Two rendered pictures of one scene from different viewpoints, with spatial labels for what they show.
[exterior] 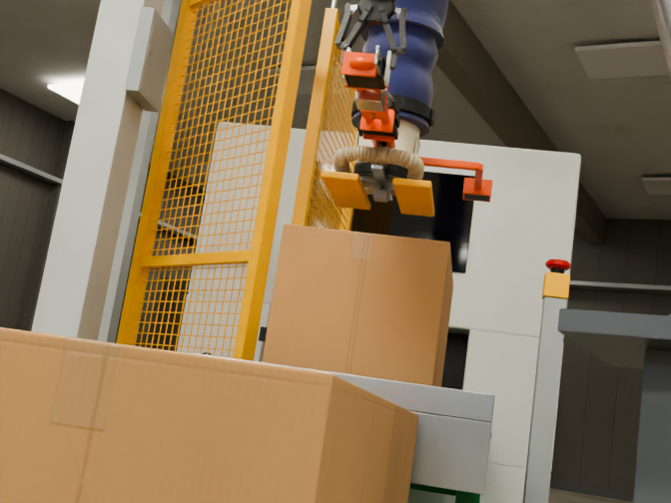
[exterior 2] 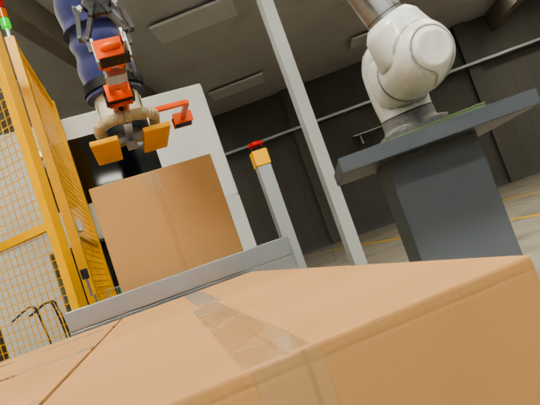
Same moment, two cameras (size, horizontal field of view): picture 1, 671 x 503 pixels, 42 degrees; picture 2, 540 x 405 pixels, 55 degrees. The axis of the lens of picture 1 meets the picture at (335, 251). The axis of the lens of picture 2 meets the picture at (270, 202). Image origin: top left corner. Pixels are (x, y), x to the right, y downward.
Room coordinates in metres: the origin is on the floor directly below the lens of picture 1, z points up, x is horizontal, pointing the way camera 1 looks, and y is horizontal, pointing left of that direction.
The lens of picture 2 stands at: (0.40, 0.30, 0.62)
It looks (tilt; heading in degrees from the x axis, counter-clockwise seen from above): 4 degrees up; 336
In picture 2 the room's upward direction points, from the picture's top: 19 degrees counter-clockwise
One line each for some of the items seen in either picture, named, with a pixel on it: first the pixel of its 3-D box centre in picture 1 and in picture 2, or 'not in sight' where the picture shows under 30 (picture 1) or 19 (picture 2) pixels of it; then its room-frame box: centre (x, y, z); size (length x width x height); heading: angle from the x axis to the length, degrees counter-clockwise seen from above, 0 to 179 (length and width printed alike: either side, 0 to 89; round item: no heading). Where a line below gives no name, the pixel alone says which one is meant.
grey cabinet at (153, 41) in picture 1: (150, 60); not in sight; (2.86, 0.73, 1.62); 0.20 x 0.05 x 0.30; 170
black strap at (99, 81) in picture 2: (392, 114); (113, 87); (2.35, -0.10, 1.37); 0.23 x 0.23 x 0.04
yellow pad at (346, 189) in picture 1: (347, 186); (106, 148); (2.37, -0.01, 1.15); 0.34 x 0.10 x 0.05; 171
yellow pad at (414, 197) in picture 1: (415, 193); (154, 134); (2.34, -0.20, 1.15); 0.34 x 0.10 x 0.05; 171
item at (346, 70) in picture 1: (361, 71); (108, 53); (1.76, 0.00, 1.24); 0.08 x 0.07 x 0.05; 171
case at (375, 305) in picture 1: (367, 330); (169, 236); (2.32, -0.12, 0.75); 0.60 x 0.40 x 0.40; 170
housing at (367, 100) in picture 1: (369, 96); (115, 72); (1.90, -0.03, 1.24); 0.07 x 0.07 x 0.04; 81
